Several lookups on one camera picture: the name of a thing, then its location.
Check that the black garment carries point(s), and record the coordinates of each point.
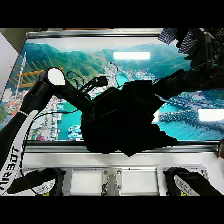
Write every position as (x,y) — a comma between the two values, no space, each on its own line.
(126,120)

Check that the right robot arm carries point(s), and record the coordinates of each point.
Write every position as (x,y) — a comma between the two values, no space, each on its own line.
(193,78)

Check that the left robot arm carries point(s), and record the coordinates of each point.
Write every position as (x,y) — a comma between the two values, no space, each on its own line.
(36,96)

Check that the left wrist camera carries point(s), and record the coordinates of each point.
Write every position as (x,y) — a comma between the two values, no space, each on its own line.
(99,82)

